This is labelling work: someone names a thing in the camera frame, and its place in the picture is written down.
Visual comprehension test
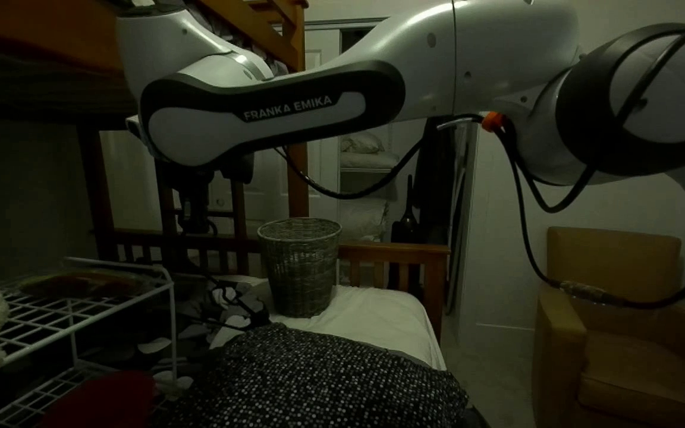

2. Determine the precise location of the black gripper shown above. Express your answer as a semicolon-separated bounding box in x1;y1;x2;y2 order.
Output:
155;153;253;213

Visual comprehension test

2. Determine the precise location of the woven wicker basket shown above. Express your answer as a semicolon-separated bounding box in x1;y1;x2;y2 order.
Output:
253;216;343;318

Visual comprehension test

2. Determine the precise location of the black duvet with large dots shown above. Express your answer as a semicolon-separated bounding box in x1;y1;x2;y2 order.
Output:
79;271;275;399

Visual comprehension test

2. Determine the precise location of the brown oblong object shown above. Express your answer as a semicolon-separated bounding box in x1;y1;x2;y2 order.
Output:
16;266;148;303

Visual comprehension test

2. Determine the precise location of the white folded bedding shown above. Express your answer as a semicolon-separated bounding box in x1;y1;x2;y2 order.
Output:
338;128;402;200

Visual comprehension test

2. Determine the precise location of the white bed mattress sheet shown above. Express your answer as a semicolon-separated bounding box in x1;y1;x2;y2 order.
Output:
265;282;448;374

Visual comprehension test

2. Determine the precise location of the black pillow with small dots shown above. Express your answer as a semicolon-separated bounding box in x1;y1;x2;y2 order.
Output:
150;322;481;428

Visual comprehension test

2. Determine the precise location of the red cup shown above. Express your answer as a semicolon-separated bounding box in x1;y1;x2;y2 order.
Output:
35;369;156;428

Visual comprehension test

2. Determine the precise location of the dark hanging garment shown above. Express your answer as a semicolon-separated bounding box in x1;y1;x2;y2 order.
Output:
406;117;470;248

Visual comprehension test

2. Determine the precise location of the yellow armchair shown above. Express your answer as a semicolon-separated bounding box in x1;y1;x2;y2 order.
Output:
529;225;685;428

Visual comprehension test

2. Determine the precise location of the white wire rack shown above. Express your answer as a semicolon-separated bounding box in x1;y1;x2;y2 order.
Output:
0;255;180;428

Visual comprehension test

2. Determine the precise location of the wooden bunk bed frame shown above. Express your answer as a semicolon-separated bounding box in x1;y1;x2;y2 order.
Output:
0;0;452;342

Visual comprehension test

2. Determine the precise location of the orange cable clip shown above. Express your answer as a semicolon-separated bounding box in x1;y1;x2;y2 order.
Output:
481;109;511;135

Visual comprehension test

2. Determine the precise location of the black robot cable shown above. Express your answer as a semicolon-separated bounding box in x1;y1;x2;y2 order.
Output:
270;20;685;313

